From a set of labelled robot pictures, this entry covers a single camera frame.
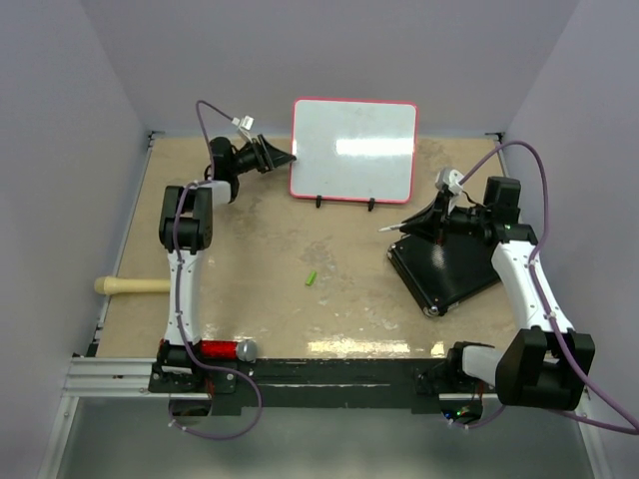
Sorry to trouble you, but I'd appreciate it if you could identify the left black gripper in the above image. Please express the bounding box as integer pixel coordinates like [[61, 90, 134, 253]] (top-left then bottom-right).
[[230, 135, 297, 177]]

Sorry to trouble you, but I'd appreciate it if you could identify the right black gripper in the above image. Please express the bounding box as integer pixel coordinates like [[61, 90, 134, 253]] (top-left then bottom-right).
[[400, 192, 490, 246]]

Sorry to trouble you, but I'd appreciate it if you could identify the white whiteboard marker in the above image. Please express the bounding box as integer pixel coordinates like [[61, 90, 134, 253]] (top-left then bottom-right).
[[377, 224, 404, 233]]

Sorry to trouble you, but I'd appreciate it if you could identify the pink framed whiteboard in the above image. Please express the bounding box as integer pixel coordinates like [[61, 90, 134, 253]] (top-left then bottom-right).
[[289, 98, 418, 205]]

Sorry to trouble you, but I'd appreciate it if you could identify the green marker cap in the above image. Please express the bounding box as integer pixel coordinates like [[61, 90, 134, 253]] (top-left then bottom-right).
[[305, 270, 318, 286]]

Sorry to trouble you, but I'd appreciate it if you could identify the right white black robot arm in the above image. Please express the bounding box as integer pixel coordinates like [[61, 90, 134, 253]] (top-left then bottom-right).
[[399, 168, 595, 411]]

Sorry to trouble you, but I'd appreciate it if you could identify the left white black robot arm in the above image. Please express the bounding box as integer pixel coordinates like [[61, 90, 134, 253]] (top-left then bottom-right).
[[149, 135, 296, 393]]

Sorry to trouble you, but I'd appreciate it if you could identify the black hard case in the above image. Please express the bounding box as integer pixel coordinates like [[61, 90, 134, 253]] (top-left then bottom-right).
[[386, 236, 499, 317]]

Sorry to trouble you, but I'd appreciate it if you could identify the red cylinder with grey cap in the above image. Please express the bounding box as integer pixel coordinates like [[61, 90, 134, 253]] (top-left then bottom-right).
[[199, 339, 258, 362]]

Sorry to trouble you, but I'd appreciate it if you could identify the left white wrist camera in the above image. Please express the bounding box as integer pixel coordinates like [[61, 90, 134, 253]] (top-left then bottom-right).
[[232, 115, 255, 143]]

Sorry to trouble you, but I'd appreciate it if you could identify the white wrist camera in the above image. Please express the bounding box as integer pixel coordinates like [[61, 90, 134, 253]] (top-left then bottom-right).
[[232, 115, 255, 143], [435, 167, 464, 196]]

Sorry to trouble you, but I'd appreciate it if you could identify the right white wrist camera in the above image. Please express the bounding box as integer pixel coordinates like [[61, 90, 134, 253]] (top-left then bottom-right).
[[435, 167, 464, 196]]

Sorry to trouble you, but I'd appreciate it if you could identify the wire whiteboard stand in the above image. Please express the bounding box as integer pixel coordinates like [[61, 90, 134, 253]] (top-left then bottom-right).
[[315, 195, 376, 212]]

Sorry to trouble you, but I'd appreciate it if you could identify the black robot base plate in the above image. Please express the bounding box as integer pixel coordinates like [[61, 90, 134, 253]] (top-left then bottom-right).
[[148, 358, 492, 415]]

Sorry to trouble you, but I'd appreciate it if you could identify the wooden pestle handle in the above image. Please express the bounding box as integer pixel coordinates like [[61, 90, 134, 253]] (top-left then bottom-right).
[[94, 276, 171, 296]]

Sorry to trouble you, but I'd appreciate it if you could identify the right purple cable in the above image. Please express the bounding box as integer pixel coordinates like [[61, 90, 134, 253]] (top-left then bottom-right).
[[448, 141, 639, 434]]

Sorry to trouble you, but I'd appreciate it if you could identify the aluminium rail frame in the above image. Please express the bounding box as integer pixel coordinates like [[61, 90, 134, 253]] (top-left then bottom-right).
[[37, 130, 166, 479]]

